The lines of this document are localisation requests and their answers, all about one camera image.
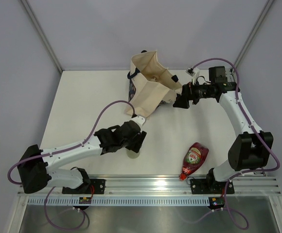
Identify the left aluminium frame post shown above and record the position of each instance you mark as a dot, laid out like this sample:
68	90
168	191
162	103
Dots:
32	17

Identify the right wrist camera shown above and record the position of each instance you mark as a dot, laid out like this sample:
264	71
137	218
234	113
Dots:
194	73

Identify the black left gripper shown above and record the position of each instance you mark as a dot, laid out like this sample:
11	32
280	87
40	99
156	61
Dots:
135	145

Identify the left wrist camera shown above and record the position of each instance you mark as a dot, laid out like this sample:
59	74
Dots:
139	120

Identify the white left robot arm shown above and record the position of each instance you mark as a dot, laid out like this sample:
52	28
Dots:
44	168

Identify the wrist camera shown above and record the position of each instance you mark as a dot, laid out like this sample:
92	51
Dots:
194	73
139	120

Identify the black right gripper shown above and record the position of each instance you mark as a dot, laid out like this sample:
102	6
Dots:
188	90

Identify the green bottle white cap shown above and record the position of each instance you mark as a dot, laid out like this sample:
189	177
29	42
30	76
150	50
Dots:
132	154

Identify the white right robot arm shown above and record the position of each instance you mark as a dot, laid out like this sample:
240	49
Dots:
252	146

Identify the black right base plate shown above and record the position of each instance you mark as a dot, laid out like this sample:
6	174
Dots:
202	186

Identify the aluminium frame post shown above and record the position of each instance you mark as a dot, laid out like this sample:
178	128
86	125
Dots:
32	17
254	31

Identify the right aluminium frame post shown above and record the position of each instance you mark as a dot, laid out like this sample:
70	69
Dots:
254	31

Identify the aluminium mounting rail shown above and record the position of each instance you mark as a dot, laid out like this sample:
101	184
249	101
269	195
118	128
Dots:
250	185

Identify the beige canvas tote bag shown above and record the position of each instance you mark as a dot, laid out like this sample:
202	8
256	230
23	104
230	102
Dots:
144	94

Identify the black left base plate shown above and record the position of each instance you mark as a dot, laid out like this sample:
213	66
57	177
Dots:
96	185

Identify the red Fairy dish soap bottle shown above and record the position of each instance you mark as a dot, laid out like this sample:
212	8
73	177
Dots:
193	160

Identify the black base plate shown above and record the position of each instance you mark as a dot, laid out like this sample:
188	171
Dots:
96	185
202	186

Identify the white slotted cable duct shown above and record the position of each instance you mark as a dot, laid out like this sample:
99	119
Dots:
120	201

